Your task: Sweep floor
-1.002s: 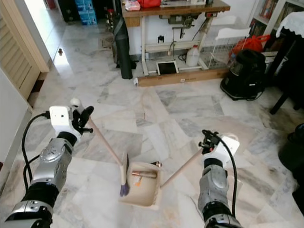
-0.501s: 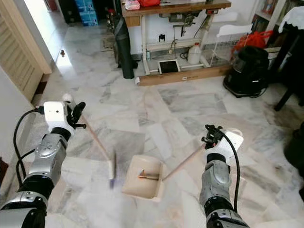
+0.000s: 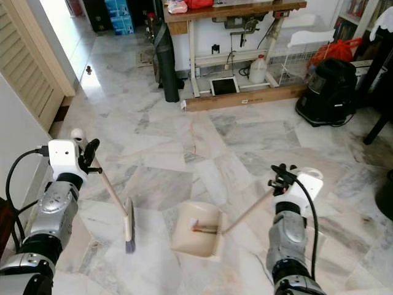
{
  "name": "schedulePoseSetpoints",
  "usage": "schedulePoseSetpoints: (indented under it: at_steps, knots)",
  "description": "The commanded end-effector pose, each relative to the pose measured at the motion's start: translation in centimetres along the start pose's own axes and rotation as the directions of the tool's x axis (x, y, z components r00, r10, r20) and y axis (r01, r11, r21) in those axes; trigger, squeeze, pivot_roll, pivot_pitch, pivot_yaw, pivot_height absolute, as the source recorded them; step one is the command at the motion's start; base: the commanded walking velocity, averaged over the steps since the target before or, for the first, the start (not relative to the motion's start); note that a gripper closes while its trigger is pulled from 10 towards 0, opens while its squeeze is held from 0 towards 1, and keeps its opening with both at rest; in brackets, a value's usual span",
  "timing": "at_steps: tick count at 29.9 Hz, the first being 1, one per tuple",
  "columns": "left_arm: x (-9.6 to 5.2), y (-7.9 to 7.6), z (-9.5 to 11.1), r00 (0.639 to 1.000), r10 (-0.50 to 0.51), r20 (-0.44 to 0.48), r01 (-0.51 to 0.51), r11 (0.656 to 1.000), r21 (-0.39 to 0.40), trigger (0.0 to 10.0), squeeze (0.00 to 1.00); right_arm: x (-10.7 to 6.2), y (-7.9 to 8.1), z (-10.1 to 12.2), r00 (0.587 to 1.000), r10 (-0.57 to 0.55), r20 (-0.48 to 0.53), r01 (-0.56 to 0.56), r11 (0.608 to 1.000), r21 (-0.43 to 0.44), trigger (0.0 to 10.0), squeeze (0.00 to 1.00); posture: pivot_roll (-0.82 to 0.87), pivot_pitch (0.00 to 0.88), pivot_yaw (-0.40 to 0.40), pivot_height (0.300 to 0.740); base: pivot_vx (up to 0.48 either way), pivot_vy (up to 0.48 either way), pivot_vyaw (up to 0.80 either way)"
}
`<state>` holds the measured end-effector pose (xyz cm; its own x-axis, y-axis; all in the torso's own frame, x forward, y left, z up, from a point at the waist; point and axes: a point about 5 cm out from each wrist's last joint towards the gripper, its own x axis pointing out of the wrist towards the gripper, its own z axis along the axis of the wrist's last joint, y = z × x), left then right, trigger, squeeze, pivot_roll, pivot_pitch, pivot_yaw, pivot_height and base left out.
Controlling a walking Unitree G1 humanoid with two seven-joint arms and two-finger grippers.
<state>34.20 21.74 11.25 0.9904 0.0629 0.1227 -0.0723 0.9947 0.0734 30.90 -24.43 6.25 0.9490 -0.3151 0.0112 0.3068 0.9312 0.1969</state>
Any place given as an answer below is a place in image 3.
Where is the long wooden floor plank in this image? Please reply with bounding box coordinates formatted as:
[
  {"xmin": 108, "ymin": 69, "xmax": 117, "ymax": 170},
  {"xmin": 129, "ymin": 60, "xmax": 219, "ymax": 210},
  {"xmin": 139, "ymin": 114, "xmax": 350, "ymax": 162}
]
[{"xmin": 181, "ymin": 82, "xmax": 308, "ymax": 113}]

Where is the wooden topped sewing table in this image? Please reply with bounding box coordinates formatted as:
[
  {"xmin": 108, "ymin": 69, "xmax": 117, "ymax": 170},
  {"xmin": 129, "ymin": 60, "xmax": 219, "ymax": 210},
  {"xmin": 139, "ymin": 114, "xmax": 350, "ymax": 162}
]
[{"xmin": 163, "ymin": 0, "xmax": 308, "ymax": 99}]

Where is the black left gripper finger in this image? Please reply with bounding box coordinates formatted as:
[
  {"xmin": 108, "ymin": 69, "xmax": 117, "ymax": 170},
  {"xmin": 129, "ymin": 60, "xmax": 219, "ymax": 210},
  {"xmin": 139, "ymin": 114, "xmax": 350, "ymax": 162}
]
[{"xmin": 84, "ymin": 139, "xmax": 101, "ymax": 170}]

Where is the white wire basket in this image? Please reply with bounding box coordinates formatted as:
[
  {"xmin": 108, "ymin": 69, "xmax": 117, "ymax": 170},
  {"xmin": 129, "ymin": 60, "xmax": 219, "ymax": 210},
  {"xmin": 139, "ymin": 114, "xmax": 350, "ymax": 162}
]
[{"xmin": 269, "ymin": 55, "xmax": 320, "ymax": 87}]

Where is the white plastic tray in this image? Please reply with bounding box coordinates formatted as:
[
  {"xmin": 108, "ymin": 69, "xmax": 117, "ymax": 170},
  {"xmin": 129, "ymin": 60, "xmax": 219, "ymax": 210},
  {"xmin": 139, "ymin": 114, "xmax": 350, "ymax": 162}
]
[{"xmin": 287, "ymin": 29, "xmax": 335, "ymax": 47}]

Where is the red plastic bag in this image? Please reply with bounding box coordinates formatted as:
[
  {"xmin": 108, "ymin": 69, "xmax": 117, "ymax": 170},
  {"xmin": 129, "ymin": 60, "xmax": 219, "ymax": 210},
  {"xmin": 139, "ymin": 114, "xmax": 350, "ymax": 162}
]
[{"xmin": 307, "ymin": 37, "xmax": 364, "ymax": 71}]

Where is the blue carton stack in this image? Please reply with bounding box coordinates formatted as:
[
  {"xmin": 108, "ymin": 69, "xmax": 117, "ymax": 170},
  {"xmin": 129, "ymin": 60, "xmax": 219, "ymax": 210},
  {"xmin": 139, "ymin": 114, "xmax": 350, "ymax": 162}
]
[{"xmin": 104, "ymin": 0, "xmax": 134, "ymax": 36}]

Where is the small pink pouch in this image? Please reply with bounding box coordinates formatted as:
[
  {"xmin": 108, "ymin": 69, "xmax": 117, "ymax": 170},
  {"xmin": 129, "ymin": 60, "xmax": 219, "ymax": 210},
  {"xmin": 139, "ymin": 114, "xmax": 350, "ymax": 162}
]
[{"xmin": 167, "ymin": 0, "xmax": 189, "ymax": 15}]

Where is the white framed black pedal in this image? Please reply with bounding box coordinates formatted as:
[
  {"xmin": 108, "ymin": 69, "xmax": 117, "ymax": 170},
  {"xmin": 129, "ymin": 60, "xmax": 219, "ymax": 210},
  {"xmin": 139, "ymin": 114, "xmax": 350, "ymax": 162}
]
[{"xmin": 210, "ymin": 76, "xmax": 239, "ymax": 96}]

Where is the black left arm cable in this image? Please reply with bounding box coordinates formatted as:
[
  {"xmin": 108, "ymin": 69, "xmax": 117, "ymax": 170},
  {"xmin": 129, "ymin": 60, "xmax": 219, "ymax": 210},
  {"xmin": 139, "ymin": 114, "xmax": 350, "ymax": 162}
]
[{"xmin": 5, "ymin": 146, "xmax": 52, "ymax": 235}]

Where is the red fabric bag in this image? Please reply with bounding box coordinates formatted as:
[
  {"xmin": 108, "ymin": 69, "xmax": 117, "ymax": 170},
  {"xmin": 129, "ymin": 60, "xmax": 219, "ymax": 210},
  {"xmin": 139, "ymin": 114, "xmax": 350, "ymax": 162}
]
[{"xmin": 184, "ymin": 0, "xmax": 216, "ymax": 9}]

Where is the white plastic jug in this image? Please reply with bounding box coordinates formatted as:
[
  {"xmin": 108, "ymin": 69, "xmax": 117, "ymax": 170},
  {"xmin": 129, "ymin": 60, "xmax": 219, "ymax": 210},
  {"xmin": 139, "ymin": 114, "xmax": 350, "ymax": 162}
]
[{"xmin": 248, "ymin": 54, "xmax": 268, "ymax": 84}]

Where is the black cabinet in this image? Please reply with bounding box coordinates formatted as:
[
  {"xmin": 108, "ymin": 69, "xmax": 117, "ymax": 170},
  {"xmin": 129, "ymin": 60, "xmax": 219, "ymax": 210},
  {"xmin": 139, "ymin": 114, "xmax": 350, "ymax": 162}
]
[{"xmin": 81, "ymin": 0, "xmax": 108, "ymax": 33}]

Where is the tall black cylinder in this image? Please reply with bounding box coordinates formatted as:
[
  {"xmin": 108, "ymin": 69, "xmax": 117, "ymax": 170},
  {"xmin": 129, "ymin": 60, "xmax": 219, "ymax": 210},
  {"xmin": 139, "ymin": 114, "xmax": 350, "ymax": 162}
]
[{"xmin": 157, "ymin": 22, "xmax": 180, "ymax": 103}]

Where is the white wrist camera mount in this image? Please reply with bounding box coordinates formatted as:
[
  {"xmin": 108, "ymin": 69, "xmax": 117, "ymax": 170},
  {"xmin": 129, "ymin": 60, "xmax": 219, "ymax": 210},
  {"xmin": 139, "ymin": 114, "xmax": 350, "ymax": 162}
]
[
  {"xmin": 48, "ymin": 139, "xmax": 84, "ymax": 183},
  {"xmin": 281, "ymin": 171, "xmax": 325, "ymax": 213}
]

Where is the dark wooden table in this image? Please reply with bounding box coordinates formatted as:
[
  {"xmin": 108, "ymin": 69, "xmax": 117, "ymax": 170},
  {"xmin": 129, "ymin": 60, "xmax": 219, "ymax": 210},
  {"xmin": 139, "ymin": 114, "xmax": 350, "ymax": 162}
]
[{"xmin": 362, "ymin": 25, "xmax": 393, "ymax": 146}]

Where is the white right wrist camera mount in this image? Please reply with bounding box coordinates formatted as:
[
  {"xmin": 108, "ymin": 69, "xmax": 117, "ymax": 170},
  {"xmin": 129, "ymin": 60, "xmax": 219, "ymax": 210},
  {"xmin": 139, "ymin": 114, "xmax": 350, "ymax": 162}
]
[{"xmin": 281, "ymin": 171, "xmax": 325, "ymax": 213}]

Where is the black vacuum cleaner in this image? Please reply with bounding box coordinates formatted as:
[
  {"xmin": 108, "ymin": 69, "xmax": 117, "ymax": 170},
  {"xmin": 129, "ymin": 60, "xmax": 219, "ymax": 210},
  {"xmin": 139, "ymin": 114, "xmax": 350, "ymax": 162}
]
[{"xmin": 295, "ymin": 58, "xmax": 358, "ymax": 128}]

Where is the small brown bottle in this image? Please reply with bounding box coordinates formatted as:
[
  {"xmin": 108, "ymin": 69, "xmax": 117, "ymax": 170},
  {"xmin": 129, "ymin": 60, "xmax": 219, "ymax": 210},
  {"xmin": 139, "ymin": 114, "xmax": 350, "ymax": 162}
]
[{"xmin": 145, "ymin": 12, "xmax": 157, "ymax": 41}]

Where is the white lace tablecloth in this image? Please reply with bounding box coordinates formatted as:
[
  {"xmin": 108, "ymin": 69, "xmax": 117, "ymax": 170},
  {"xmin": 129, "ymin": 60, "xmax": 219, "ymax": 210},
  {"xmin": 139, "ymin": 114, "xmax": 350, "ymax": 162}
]
[{"xmin": 370, "ymin": 6, "xmax": 393, "ymax": 35}]

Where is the black sewing table motor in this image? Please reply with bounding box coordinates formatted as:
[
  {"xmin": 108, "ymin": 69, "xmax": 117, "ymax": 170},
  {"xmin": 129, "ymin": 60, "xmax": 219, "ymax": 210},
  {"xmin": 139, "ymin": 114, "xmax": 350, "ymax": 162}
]
[{"xmin": 215, "ymin": 15, "xmax": 268, "ymax": 35}]

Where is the red canister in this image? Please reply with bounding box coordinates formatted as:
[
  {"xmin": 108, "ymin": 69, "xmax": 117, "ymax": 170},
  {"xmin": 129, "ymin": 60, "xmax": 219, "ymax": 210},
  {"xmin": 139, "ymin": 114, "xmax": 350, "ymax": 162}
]
[{"xmin": 64, "ymin": 0, "xmax": 85, "ymax": 17}]

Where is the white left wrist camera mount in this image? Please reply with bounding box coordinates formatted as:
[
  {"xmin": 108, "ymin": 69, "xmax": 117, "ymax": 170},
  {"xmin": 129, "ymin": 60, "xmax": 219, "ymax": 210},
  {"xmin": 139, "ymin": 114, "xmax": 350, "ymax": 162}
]
[{"xmin": 48, "ymin": 139, "xmax": 84, "ymax": 183}]

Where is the beige louvred wooden door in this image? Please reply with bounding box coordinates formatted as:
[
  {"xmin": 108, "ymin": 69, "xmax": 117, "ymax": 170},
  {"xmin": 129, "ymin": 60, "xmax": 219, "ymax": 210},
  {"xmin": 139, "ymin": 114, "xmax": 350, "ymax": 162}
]
[{"xmin": 0, "ymin": 0, "xmax": 77, "ymax": 131}]

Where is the dark wooden staircase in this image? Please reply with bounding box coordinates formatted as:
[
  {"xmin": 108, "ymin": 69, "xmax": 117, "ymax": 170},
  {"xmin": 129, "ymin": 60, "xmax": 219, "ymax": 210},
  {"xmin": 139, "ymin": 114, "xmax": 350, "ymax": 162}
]
[{"xmin": 0, "ymin": 202, "xmax": 18, "ymax": 253}]

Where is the white bookshelf with books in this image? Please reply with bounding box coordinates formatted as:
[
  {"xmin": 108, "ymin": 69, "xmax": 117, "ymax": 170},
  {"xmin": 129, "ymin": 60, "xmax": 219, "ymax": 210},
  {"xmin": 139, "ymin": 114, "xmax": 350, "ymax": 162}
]
[{"xmin": 332, "ymin": 0, "xmax": 381, "ymax": 34}]

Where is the wooden handled hand broom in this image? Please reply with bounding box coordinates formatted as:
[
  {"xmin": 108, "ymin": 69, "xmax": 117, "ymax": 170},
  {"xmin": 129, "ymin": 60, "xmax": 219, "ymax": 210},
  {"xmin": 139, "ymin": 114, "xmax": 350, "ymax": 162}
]
[{"xmin": 70, "ymin": 127, "xmax": 138, "ymax": 254}]

